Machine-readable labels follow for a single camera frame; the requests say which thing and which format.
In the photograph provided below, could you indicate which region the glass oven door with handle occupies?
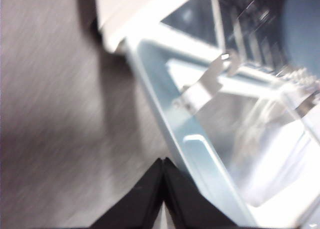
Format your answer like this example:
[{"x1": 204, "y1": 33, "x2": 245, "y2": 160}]
[{"x1": 123, "y1": 36, "x2": 320, "y2": 229}]

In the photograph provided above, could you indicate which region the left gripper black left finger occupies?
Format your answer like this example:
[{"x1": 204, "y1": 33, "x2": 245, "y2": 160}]
[{"x1": 89, "y1": 158, "x2": 165, "y2": 229}]

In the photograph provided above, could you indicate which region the cream Toshiba toaster oven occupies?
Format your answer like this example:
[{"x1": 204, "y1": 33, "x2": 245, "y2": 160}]
[{"x1": 94, "y1": 0, "x2": 320, "y2": 90}]

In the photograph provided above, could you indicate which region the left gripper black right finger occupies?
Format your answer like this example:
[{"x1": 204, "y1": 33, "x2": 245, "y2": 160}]
[{"x1": 162, "y1": 157, "x2": 248, "y2": 229}]

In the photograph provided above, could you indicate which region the metal wire oven rack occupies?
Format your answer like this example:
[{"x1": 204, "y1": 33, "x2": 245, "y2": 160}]
[{"x1": 216, "y1": 0, "x2": 320, "y2": 89}]

